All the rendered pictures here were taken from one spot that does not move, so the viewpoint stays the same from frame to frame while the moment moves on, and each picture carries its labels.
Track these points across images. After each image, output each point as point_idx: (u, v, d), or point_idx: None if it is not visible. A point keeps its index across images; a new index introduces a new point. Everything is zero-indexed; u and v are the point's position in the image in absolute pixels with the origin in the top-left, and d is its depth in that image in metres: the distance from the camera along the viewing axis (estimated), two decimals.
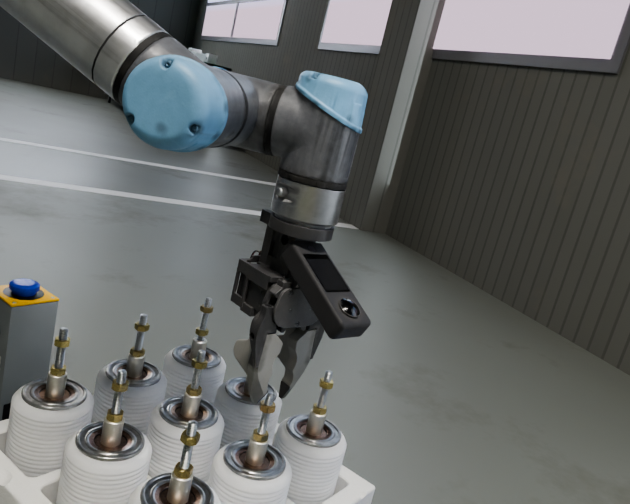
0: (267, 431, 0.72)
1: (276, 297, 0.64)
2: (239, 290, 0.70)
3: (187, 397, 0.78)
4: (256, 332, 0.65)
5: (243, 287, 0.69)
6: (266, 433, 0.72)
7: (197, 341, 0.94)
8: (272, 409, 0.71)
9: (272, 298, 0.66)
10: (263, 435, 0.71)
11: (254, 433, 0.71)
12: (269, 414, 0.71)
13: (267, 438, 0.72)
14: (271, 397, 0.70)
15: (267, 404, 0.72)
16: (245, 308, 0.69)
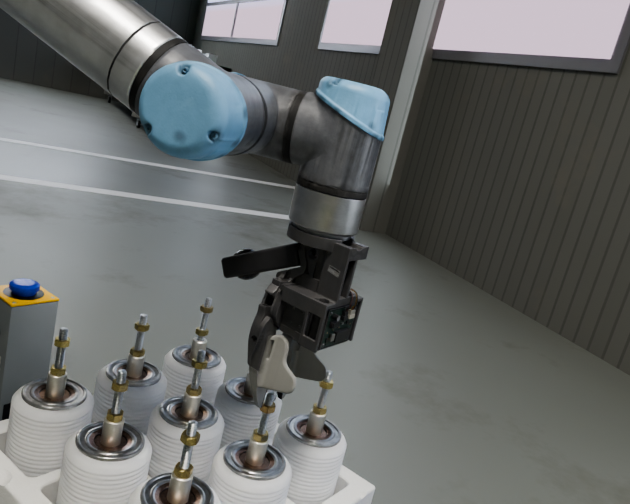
0: (267, 431, 0.72)
1: None
2: (347, 325, 0.68)
3: (187, 397, 0.78)
4: None
5: None
6: (266, 433, 0.72)
7: (197, 341, 0.94)
8: (272, 409, 0.71)
9: None
10: (263, 435, 0.71)
11: (254, 433, 0.71)
12: (269, 414, 0.71)
13: (267, 438, 0.72)
14: (271, 397, 0.70)
15: (267, 404, 0.72)
16: None
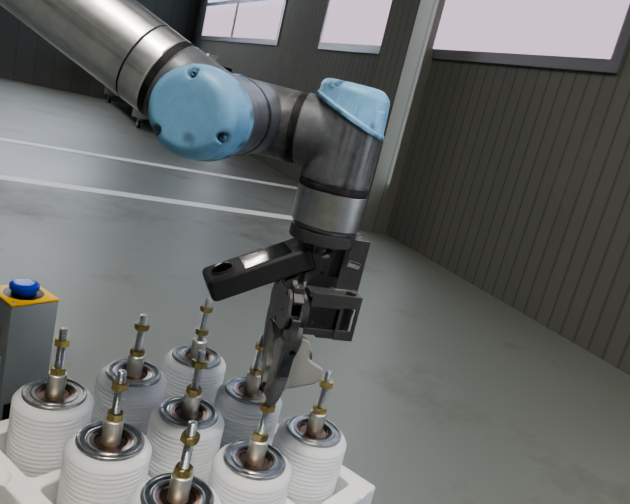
0: (267, 431, 0.72)
1: (276, 281, 0.71)
2: None
3: (187, 397, 0.78)
4: (268, 312, 0.73)
5: None
6: (266, 433, 0.72)
7: (197, 341, 0.94)
8: (272, 409, 0.71)
9: None
10: (263, 435, 0.71)
11: (254, 433, 0.71)
12: (269, 414, 0.71)
13: (267, 438, 0.72)
14: None
15: (267, 404, 0.72)
16: None
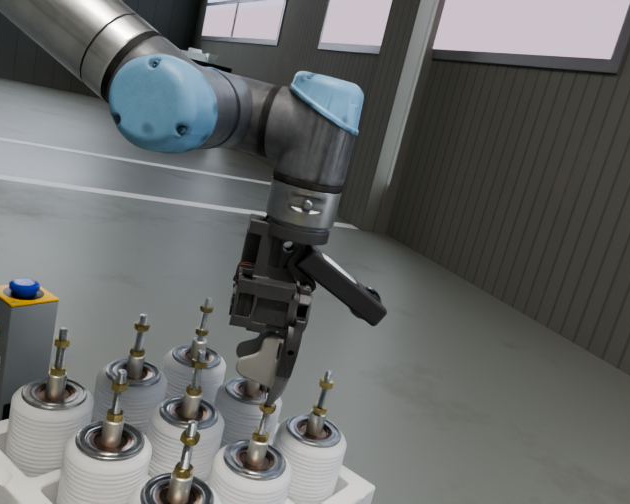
0: (264, 436, 0.71)
1: (308, 307, 0.64)
2: (239, 311, 0.64)
3: (187, 397, 0.78)
4: (297, 348, 0.64)
5: (246, 307, 0.64)
6: (260, 435, 0.71)
7: (197, 341, 0.94)
8: (262, 407, 0.70)
9: (296, 308, 0.65)
10: (255, 432, 0.72)
11: (257, 428, 0.73)
12: (265, 415, 0.71)
13: (257, 439, 0.71)
14: (266, 395, 0.70)
15: (274, 410, 0.71)
16: (256, 327, 0.65)
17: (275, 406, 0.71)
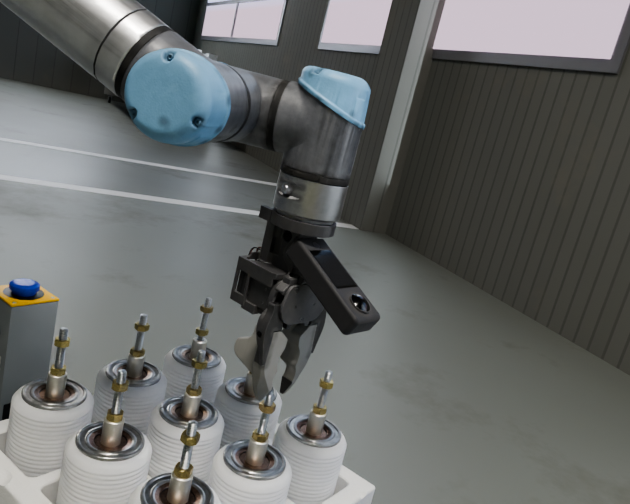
0: (264, 436, 0.71)
1: (283, 294, 0.64)
2: (239, 288, 0.69)
3: (187, 397, 0.78)
4: (264, 330, 0.64)
5: (244, 285, 0.69)
6: (260, 434, 0.71)
7: (197, 341, 0.94)
8: (262, 407, 0.70)
9: (278, 295, 0.65)
10: (255, 432, 0.72)
11: (257, 428, 0.73)
12: (265, 415, 0.71)
13: (257, 439, 0.71)
14: (266, 395, 0.70)
15: (274, 410, 0.71)
16: (247, 306, 0.68)
17: (275, 406, 0.71)
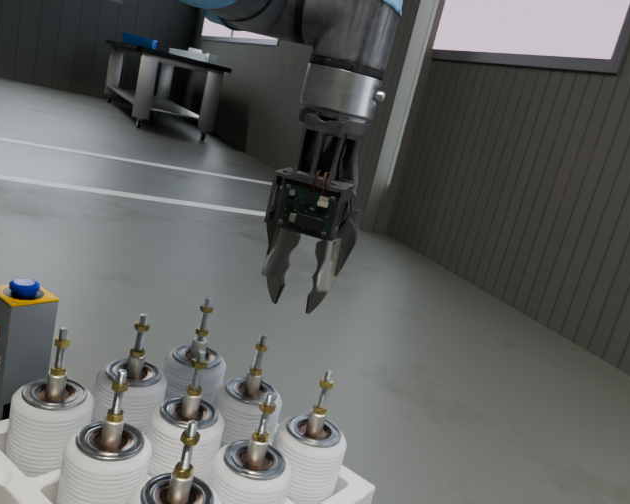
0: (264, 436, 0.71)
1: (354, 197, 0.65)
2: (333, 223, 0.59)
3: (187, 397, 0.78)
4: (356, 237, 0.66)
5: (336, 216, 0.60)
6: (260, 434, 0.71)
7: (197, 341, 0.94)
8: (262, 407, 0.70)
9: (347, 202, 0.65)
10: (255, 432, 0.72)
11: (257, 428, 0.73)
12: (265, 415, 0.71)
13: (257, 439, 0.71)
14: (266, 395, 0.70)
15: (274, 410, 0.71)
16: (336, 234, 0.62)
17: (275, 406, 0.71)
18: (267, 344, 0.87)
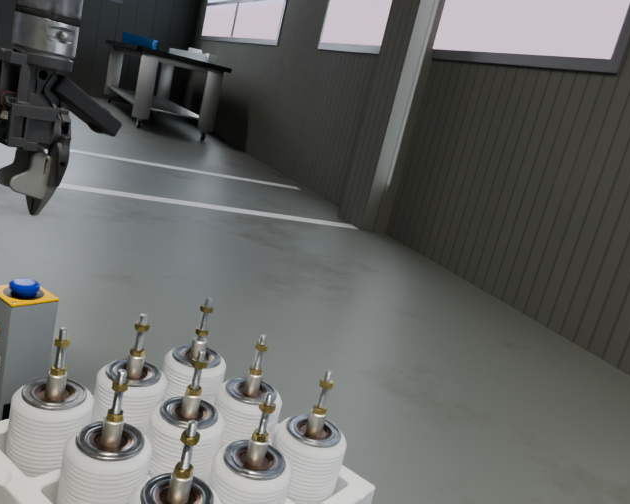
0: (264, 436, 0.71)
1: (69, 124, 0.80)
2: (14, 133, 0.75)
3: (187, 397, 0.78)
4: (67, 159, 0.80)
5: (20, 129, 0.75)
6: (260, 434, 0.71)
7: (197, 341, 0.94)
8: (262, 407, 0.70)
9: (59, 127, 0.80)
10: (255, 432, 0.72)
11: (257, 428, 0.73)
12: (265, 415, 0.71)
13: (257, 439, 0.71)
14: (266, 395, 0.70)
15: (274, 410, 0.71)
16: (30, 146, 0.77)
17: (275, 406, 0.71)
18: (267, 344, 0.87)
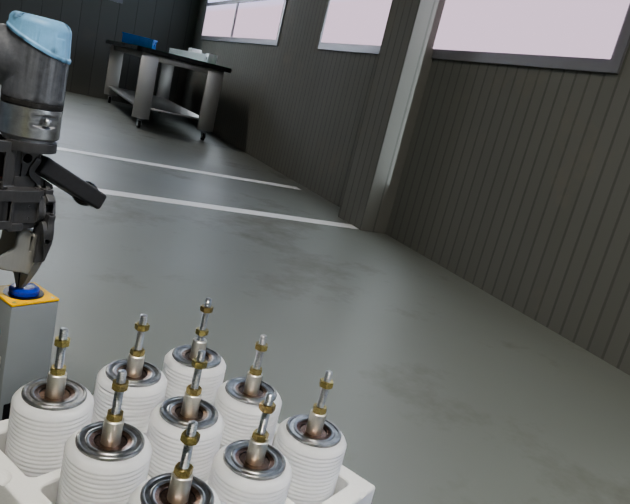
0: (264, 436, 0.71)
1: (54, 203, 0.83)
2: None
3: (187, 397, 0.78)
4: (51, 237, 0.83)
5: (5, 212, 0.78)
6: (260, 434, 0.71)
7: (197, 341, 0.94)
8: (262, 407, 0.70)
9: (44, 206, 0.82)
10: (255, 432, 0.72)
11: (257, 428, 0.73)
12: (265, 415, 0.71)
13: (257, 439, 0.71)
14: (266, 395, 0.70)
15: (274, 410, 0.71)
16: (15, 227, 0.80)
17: (275, 406, 0.71)
18: (267, 344, 0.87)
